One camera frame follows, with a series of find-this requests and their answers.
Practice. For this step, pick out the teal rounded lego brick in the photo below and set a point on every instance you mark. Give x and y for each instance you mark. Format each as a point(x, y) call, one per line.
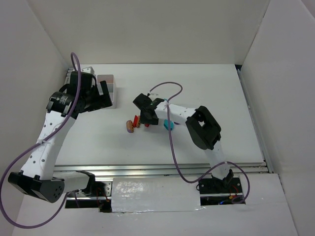
point(169, 125)

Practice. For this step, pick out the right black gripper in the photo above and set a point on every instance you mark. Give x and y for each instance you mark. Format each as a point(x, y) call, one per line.
point(145, 116)

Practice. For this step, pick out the white divided container right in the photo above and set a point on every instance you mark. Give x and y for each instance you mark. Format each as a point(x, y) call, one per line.
point(111, 85)

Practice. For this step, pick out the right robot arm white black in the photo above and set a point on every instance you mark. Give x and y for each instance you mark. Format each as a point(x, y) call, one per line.
point(204, 131)

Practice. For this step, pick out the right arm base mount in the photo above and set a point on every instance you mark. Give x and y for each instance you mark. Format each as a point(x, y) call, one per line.
point(212, 194)

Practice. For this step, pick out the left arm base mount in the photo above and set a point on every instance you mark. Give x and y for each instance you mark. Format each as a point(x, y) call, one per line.
point(99, 198)

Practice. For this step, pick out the red brown lego brick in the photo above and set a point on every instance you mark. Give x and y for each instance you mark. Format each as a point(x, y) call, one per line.
point(136, 122)

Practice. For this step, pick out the side aluminium rail right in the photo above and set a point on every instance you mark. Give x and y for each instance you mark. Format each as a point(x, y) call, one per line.
point(250, 106)

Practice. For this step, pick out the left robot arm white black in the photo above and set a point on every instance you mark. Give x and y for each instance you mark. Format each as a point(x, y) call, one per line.
point(36, 178)

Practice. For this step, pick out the purple top brown lego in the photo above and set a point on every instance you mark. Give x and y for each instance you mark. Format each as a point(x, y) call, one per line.
point(129, 126)

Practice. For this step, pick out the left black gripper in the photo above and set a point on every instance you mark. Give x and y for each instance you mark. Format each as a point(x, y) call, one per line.
point(100, 96)

